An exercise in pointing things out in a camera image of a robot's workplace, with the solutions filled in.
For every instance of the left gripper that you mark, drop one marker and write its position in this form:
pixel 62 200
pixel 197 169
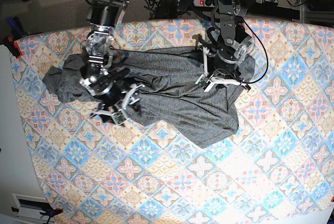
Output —
pixel 219 72

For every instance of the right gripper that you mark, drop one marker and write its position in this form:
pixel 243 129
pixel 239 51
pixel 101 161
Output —
pixel 113 105

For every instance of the grey t-shirt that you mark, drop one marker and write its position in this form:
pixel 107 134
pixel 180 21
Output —
pixel 168 91

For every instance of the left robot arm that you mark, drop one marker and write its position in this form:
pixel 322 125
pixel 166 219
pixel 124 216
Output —
pixel 228 45

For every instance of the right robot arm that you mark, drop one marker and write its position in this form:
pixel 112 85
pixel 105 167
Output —
pixel 98 75

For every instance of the white power strip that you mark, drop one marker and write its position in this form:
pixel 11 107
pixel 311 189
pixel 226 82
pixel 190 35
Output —
pixel 203 3

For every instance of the patterned tablecloth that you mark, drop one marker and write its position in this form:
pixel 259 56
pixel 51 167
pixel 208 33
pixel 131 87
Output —
pixel 278 165

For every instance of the red black clamp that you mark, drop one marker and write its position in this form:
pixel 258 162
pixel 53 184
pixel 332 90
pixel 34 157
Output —
pixel 12 46

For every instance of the black orange clamp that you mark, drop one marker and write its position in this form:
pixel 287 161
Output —
pixel 48 212

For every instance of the white vent panel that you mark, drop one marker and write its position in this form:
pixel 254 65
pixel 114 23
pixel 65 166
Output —
pixel 29 207

